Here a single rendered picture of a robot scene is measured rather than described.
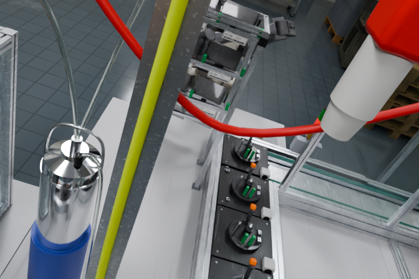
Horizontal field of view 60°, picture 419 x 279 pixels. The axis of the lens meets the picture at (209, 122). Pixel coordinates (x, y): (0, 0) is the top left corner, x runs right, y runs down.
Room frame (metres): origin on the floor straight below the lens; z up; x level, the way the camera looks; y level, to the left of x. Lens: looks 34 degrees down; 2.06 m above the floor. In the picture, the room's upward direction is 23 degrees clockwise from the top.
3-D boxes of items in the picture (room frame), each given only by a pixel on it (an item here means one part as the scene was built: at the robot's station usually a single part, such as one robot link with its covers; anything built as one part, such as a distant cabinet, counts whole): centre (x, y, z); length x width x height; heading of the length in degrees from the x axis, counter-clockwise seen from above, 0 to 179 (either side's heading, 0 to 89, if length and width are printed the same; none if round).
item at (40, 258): (0.60, 0.26, 1.00); 0.16 x 0.16 x 0.27
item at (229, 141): (1.47, -0.23, 0.96); 0.24 x 0.24 x 0.02; 7
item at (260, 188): (1.22, -0.27, 1.01); 0.24 x 0.24 x 0.13; 7
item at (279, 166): (1.48, -0.53, 0.91); 0.84 x 0.28 x 0.10; 97
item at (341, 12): (8.03, -1.97, 0.61); 1.26 x 0.82 x 1.22; 6
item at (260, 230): (0.97, -0.30, 1.01); 0.24 x 0.24 x 0.13; 7
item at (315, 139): (1.34, -0.44, 1.46); 0.03 x 0.03 x 1.00; 7
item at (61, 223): (0.60, 0.26, 1.32); 0.14 x 0.14 x 0.38
